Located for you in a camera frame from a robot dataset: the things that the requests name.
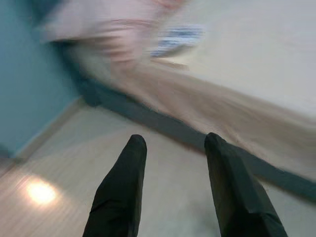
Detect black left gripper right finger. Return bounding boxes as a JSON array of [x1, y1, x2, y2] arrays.
[[204, 132, 289, 237]]

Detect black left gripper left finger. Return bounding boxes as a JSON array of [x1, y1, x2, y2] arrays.
[[82, 134, 148, 237]]

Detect pink dotted pillow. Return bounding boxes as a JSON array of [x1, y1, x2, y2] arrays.
[[37, 0, 183, 84]]

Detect white book blue letters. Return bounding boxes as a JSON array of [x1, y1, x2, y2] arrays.
[[149, 23, 206, 58]]

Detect pale skirting board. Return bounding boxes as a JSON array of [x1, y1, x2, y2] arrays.
[[13, 97, 86, 160]]

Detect mattress with cream sheet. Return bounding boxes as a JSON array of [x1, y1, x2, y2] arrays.
[[66, 0, 316, 183]]

